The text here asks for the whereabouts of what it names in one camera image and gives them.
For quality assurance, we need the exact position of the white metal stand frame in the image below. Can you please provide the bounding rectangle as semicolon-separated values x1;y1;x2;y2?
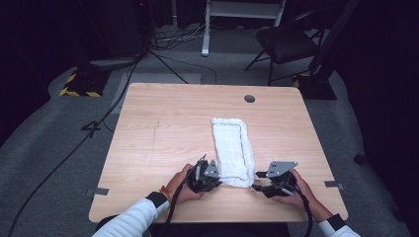
201;0;288;57

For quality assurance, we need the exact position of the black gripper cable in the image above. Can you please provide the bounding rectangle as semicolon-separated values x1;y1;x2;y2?
281;187;314;237
164;166;199;237

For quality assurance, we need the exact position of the bundle of floor cables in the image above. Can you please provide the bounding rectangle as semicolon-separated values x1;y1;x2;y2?
150;23;211;51

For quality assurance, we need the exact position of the long black floor cable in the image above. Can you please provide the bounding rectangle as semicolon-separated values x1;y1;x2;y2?
7;57;141;237

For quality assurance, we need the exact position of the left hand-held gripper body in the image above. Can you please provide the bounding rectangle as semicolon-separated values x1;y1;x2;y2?
187;157;222;195

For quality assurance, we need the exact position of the black stand with striped base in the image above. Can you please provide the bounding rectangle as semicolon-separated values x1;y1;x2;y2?
293;0;362;101

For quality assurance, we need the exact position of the person's lap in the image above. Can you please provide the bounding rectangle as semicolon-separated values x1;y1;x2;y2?
96;214;292;237

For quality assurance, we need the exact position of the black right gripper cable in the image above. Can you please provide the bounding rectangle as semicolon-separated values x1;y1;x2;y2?
281;187;314;237

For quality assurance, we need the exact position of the grey tape strip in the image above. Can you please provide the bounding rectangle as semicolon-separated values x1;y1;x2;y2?
323;180;347;192
85;187;110;198

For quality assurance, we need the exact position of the white towel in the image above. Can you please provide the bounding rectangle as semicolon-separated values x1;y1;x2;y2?
210;117;256;189

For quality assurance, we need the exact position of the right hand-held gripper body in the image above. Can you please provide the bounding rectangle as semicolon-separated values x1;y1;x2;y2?
262;160;299;198

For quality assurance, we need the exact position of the thin black curved floor cable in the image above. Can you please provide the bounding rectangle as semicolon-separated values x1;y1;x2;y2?
157;53;218;85

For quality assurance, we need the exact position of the small black floor object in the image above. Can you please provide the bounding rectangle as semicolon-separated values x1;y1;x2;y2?
353;151;368;165

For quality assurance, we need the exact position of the person's right hand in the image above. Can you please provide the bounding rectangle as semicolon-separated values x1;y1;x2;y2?
272;169;326;223

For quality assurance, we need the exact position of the person's left hand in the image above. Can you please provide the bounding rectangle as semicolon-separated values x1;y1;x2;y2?
165;163;206;205

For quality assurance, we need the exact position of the black stand base striped edge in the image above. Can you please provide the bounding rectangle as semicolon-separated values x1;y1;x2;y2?
58;67;112;99

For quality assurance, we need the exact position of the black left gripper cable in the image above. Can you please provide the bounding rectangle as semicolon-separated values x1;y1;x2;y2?
164;166;199;237

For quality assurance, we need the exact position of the black folding chair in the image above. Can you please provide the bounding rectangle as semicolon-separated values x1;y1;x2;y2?
243;9;327;87

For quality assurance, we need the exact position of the thin black tripod leg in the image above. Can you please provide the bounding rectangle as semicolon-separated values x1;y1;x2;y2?
147;48;190;85

